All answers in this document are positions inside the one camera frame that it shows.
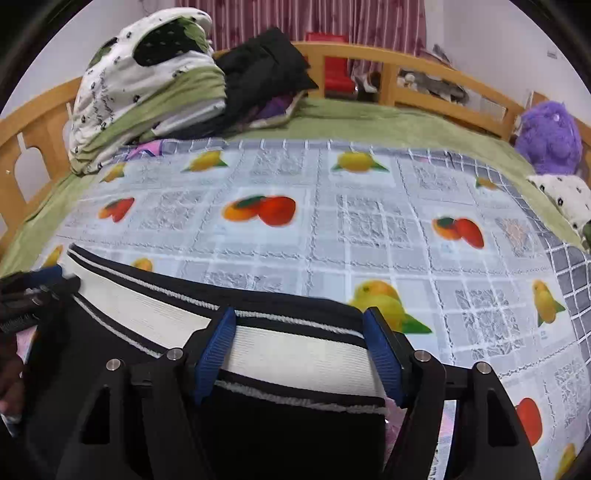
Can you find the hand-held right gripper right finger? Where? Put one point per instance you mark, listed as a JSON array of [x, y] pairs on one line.
[[381, 355]]

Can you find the purple cloth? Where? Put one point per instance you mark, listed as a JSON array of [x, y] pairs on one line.
[[274, 110]]

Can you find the wooden bed frame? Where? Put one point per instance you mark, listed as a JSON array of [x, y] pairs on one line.
[[351, 51]]

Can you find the black jacket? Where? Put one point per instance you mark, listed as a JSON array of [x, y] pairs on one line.
[[263, 64]]

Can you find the white dotted pillow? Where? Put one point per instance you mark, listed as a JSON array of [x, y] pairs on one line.
[[565, 198]]

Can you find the fruit printed bed sheet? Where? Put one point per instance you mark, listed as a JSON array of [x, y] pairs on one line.
[[323, 221]]

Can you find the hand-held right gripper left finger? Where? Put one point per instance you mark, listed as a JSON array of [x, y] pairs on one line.
[[214, 355]]

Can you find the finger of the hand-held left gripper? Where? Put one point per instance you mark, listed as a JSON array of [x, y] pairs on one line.
[[46, 273], [64, 286]]

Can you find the maroon striped curtain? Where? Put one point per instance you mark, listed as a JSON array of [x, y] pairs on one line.
[[300, 18]]

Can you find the black pants with white stripe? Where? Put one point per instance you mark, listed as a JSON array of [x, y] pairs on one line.
[[286, 443]]

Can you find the person's left hand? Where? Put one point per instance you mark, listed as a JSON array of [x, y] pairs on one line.
[[10, 378]]

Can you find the red chair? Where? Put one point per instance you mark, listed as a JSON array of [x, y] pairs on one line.
[[334, 74]]

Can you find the grey cloth bundle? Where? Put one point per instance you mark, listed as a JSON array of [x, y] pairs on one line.
[[436, 85]]

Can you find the purple plush toy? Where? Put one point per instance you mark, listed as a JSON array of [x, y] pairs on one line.
[[549, 138]]

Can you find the folded white printed quilt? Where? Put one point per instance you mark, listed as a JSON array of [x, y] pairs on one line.
[[138, 87]]

